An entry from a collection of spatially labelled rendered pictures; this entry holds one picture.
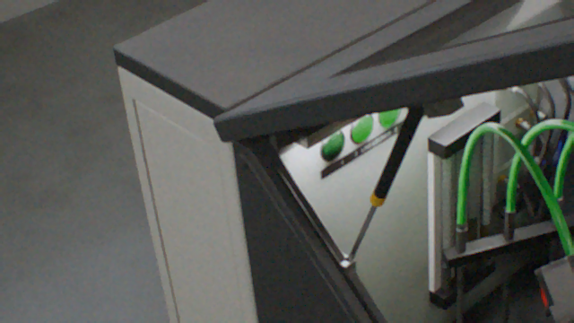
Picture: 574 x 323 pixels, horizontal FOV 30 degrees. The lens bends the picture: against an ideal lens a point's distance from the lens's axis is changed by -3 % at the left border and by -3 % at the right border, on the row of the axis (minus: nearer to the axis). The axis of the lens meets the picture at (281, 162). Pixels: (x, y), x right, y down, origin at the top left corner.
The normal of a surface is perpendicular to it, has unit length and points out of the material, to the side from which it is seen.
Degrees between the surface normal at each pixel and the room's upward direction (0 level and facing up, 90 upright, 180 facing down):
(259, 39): 0
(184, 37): 0
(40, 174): 0
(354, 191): 90
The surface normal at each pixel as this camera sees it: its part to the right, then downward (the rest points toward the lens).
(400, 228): 0.66, 0.38
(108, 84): -0.09, -0.82
